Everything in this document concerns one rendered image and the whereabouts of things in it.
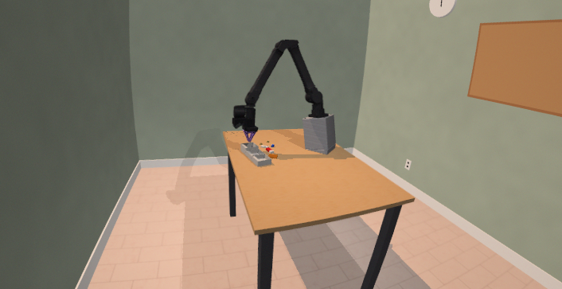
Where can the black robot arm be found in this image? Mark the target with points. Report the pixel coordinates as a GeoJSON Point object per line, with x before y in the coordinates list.
{"type": "Point", "coordinates": [312, 94]}

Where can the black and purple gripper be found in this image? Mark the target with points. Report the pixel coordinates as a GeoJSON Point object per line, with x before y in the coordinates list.
{"type": "Point", "coordinates": [251, 130]}

